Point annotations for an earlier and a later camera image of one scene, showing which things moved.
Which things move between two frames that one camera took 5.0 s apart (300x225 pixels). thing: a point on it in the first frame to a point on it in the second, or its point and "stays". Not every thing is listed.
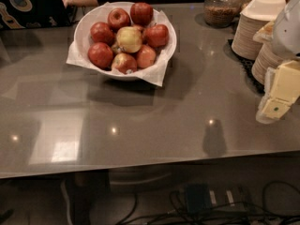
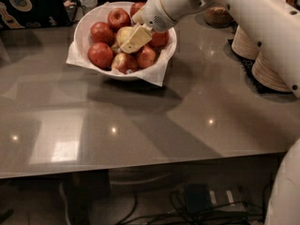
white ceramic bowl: x=100 y=13 stays
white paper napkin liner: x=79 y=52 stays
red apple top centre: x=118 y=18 stays
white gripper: x=287 y=32 to x=155 y=12
